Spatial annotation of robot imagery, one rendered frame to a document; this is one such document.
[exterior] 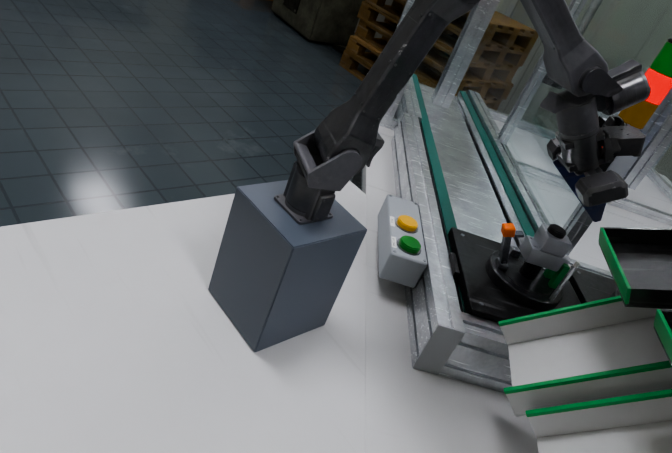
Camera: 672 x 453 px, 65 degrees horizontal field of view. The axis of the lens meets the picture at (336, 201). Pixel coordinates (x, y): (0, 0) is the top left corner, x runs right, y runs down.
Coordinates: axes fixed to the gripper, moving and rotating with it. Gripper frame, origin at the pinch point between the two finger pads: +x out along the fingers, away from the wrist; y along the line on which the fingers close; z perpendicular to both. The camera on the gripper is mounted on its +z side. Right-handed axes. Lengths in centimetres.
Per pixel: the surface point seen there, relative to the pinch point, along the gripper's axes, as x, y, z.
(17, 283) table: -24, -21, -81
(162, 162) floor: 27, 161, -154
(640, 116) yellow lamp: -2.0, 16.4, 15.3
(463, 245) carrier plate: 8.9, 6.3, -21.2
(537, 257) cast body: 8.8, -2.2, -9.9
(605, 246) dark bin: -7.9, -23.3, -5.2
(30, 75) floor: -29, 208, -225
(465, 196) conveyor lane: 18.7, 39.0, -17.5
